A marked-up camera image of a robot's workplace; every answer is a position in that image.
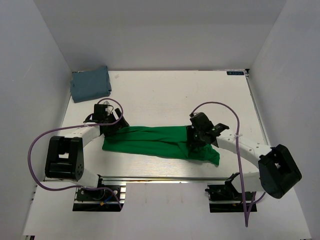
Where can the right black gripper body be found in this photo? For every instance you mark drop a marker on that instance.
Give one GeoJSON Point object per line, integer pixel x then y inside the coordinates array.
{"type": "Point", "coordinates": [195, 138]}

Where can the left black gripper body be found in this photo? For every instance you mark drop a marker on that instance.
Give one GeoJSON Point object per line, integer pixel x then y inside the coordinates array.
{"type": "Point", "coordinates": [111, 129]}

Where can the green t shirt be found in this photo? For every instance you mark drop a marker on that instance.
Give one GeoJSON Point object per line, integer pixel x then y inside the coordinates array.
{"type": "Point", "coordinates": [170, 142]}

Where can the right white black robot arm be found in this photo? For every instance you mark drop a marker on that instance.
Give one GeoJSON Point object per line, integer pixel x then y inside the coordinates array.
{"type": "Point", "coordinates": [276, 174]}

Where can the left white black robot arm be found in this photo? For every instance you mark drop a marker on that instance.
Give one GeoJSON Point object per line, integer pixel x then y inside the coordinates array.
{"type": "Point", "coordinates": [65, 159]}

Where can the folded blue-grey t shirt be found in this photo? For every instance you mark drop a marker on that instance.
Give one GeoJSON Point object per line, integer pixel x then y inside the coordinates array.
{"type": "Point", "coordinates": [90, 85]}

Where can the blue label sticker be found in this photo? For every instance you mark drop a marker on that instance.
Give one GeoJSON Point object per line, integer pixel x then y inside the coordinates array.
{"type": "Point", "coordinates": [235, 73]}

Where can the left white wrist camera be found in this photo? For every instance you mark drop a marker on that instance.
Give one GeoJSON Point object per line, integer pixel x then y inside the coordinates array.
{"type": "Point", "coordinates": [109, 108]}

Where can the aluminium table rail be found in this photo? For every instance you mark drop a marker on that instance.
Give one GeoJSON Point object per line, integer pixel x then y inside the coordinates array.
{"type": "Point", "coordinates": [161, 178]}

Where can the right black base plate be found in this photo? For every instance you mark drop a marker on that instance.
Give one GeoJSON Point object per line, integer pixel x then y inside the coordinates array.
{"type": "Point", "coordinates": [224, 200]}

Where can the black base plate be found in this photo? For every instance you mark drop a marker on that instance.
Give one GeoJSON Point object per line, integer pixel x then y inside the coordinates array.
{"type": "Point", "coordinates": [224, 200]}
{"type": "Point", "coordinates": [100, 200]}

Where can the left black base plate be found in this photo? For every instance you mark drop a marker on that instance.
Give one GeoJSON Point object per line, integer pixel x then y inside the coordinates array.
{"type": "Point", "coordinates": [100, 200]}

